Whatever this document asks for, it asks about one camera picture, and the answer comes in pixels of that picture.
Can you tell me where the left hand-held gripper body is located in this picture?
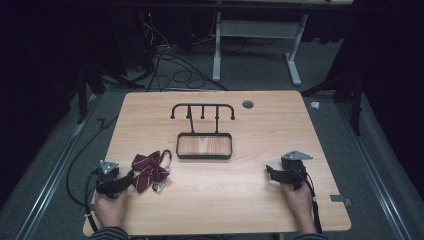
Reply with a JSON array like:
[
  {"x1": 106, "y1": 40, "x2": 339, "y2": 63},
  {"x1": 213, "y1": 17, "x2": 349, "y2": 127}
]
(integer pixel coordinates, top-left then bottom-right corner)
[{"x1": 95, "y1": 159, "x2": 129, "y2": 200}]

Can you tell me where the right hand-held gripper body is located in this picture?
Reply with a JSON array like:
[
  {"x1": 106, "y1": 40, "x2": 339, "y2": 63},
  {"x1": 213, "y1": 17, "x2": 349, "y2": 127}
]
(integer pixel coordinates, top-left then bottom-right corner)
[{"x1": 277, "y1": 150, "x2": 314, "y2": 191}]

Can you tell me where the dark red striped bow tie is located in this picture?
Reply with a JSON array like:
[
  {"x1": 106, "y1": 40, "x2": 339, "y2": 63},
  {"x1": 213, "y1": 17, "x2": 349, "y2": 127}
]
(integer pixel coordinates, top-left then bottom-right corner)
[{"x1": 131, "y1": 148, "x2": 173, "y2": 195}]

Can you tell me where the person's left hand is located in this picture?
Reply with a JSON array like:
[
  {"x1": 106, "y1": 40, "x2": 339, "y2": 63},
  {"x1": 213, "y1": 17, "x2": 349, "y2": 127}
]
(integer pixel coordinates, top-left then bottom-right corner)
[{"x1": 93, "y1": 189, "x2": 129, "y2": 230}]

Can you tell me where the person's right hand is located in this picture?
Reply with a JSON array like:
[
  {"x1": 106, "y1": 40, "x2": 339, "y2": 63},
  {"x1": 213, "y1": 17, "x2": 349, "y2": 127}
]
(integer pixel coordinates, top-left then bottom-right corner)
[{"x1": 280, "y1": 181, "x2": 318, "y2": 235}]

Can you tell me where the grey tape piece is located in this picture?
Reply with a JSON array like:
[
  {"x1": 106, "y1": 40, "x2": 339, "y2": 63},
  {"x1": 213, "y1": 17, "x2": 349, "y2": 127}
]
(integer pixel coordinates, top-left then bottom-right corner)
[{"x1": 329, "y1": 194, "x2": 353, "y2": 207}]

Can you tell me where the black metal hook rack with tray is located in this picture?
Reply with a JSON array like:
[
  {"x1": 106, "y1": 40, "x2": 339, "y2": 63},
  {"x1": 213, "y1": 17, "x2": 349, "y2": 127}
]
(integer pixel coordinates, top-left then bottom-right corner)
[{"x1": 170, "y1": 102, "x2": 236, "y2": 161}]

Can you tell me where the black metal stand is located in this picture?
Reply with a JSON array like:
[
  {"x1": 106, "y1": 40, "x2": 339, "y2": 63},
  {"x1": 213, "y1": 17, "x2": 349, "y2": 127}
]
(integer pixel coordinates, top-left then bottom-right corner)
[
  {"x1": 300, "y1": 71, "x2": 364, "y2": 137},
  {"x1": 75, "y1": 63, "x2": 146, "y2": 125}
]

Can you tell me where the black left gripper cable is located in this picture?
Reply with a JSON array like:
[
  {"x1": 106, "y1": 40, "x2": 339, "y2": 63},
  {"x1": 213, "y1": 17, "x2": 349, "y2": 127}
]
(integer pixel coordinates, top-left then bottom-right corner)
[{"x1": 65, "y1": 114, "x2": 119, "y2": 234}]

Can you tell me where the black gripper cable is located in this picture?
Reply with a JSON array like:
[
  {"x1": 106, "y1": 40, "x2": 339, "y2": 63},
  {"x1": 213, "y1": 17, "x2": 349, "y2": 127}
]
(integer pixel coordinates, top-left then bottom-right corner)
[
  {"x1": 289, "y1": 168, "x2": 324, "y2": 235},
  {"x1": 65, "y1": 114, "x2": 119, "y2": 234}
]

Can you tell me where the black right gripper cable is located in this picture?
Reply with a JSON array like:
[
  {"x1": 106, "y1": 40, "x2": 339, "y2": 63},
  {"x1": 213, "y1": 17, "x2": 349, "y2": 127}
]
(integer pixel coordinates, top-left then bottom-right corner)
[{"x1": 289, "y1": 168, "x2": 324, "y2": 235}]

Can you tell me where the metal floor rail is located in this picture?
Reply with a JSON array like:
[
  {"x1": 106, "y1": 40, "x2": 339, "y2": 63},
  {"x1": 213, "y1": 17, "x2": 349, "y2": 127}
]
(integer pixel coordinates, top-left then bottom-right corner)
[
  {"x1": 14, "y1": 94, "x2": 101, "y2": 240},
  {"x1": 334, "y1": 101, "x2": 414, "y2": 240}
]

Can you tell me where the black floor cables bundle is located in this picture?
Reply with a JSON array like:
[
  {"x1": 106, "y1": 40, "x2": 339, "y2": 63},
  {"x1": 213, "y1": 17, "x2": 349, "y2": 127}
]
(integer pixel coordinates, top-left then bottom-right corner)
[{"x1": 134, "y1": 11, "x2": 230, "y2": 93}]

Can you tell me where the white metal desk frame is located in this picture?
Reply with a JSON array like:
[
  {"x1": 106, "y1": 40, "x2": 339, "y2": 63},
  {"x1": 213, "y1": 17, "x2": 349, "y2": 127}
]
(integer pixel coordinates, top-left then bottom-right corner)
[{"x1": 211, "y1": 11, "x2": 310, "y2": 88}]

